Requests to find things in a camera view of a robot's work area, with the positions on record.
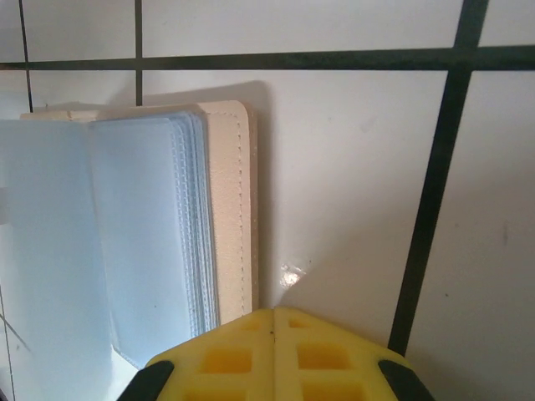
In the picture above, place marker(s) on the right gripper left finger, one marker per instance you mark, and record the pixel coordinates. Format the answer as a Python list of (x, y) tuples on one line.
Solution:
[(225, 376)]

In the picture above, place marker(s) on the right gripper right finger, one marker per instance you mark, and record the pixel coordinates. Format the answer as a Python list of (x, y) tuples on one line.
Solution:
[(334, 376)]

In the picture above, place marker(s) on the beige card holder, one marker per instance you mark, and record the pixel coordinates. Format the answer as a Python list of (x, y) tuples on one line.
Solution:
[(225, 188)]

